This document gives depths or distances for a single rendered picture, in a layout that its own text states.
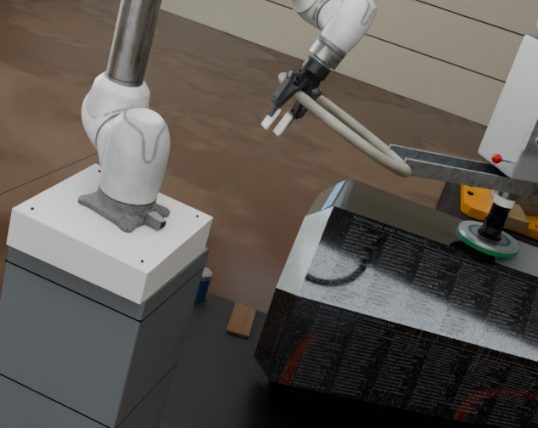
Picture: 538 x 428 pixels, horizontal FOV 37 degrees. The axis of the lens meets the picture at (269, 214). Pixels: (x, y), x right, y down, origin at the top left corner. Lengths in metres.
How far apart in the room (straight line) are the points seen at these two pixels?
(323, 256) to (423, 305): 0.36
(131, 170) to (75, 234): 0.21
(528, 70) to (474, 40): 6.11
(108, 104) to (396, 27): 6.89
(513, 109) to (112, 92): 1.27
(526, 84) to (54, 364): 1.63
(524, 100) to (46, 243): 1.51
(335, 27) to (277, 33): 7.02
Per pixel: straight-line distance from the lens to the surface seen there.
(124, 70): 2.15
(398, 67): 8.90
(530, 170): 2.66
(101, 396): 2.18
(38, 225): 2.04
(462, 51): 8.79
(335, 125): 2.17
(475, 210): 3.47
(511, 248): 2.81
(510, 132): 2.67
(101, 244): 1.99
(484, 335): 2.71
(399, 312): 2.66
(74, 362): 2.18
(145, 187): 2.05
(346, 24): 2.19
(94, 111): 2.19
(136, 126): 2.01
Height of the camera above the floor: 1.82
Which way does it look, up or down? 23 degrees down
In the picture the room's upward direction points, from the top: 17 degrees clockwise
